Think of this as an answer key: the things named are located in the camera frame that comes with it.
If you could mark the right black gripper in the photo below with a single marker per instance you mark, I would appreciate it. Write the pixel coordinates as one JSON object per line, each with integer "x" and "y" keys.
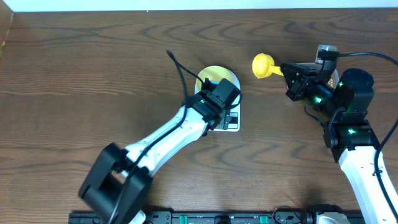
{"x": 296, "y": 86}

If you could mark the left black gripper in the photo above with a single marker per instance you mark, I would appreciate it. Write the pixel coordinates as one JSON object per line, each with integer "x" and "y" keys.
{"x": 210, "y": 86}

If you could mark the yellow plastic measuring scoop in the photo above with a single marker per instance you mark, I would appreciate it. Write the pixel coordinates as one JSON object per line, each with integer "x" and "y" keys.
{"x": 263, "y": 66}

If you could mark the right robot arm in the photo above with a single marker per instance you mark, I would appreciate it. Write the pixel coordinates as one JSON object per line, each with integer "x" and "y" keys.
{"x": 348, "y": 133}

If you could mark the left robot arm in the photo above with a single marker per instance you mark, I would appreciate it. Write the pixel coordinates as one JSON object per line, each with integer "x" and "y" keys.
{"x": 119, "y": 180}

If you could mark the white digital kitchen scale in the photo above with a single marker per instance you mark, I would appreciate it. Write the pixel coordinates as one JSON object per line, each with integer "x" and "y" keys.
{"x": 235, "y": 113}

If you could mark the pale yellow plastic bowl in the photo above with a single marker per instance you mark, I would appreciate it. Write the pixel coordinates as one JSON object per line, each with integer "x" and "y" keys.
{"x": 211, "y": 76}

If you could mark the pile of soybeans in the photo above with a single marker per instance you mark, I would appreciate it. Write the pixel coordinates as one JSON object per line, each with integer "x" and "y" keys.
{"x": 331, "y": 82}

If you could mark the clear plastic container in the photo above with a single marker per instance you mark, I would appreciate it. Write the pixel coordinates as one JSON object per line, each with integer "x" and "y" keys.
{"x": 315, "y": 66}

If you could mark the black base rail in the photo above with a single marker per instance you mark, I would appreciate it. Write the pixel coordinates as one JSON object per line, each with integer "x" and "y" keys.
{"x": 325, "y": 213}

